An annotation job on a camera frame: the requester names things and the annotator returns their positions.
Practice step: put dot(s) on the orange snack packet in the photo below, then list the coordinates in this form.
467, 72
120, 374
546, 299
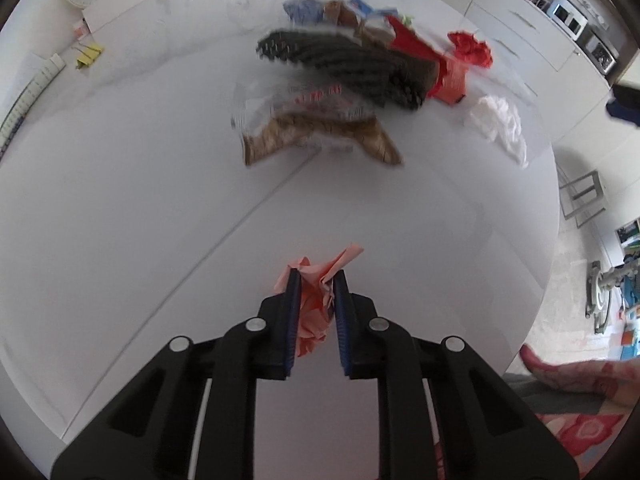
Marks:
452, 80

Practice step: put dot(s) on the white crumpled tissue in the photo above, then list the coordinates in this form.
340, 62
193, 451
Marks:
495, 120

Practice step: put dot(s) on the grey metal machine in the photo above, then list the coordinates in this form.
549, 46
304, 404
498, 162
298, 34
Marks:
607, 285

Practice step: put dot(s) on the white microwave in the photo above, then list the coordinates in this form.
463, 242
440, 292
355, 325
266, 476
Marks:
567, 15

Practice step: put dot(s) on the dark striped sock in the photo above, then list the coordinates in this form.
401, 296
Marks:
345, 60

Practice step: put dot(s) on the brown patterned sock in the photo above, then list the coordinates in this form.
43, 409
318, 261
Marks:
280, 135

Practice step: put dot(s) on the colourful boxes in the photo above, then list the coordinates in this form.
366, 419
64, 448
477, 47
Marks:
631, 310

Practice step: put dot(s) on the silver countertop appliance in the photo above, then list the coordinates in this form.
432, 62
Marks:
600, 52

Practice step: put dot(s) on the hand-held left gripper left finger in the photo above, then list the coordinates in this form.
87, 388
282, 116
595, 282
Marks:
293, 310

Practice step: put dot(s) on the red cloth item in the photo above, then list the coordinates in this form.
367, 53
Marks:
410, 40

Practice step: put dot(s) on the teal quilted pants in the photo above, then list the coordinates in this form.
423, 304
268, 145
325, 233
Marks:
550, 400

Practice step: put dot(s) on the clear plastic bag red print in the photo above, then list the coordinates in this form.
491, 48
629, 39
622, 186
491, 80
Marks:
320, 100

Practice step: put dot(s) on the red crumpled paper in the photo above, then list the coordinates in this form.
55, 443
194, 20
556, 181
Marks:
470, 47

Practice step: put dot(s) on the yellow binder clips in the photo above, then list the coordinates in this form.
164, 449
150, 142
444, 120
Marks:
90, 55

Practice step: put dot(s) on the green cloth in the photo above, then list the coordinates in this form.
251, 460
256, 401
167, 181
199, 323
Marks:
407, 20

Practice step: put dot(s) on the white drawer cabinet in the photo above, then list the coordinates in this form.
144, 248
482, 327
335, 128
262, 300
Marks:
525, 30

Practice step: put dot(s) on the blue crumpled cloth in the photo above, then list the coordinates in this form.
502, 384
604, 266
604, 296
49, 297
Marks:
305, 10

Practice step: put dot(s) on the blue snack wrapper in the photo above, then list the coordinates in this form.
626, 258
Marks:
370, 7

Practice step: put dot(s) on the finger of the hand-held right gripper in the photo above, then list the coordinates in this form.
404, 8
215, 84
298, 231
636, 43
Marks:
625, 110

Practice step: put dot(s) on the white card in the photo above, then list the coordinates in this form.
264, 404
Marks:
120, 10

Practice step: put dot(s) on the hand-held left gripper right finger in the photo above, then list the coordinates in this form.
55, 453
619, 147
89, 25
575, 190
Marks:
341, 320

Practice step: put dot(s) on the pink paper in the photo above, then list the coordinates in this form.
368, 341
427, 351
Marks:
312, 320

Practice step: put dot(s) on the tan paper packet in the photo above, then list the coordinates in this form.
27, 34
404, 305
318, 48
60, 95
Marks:
375, 32

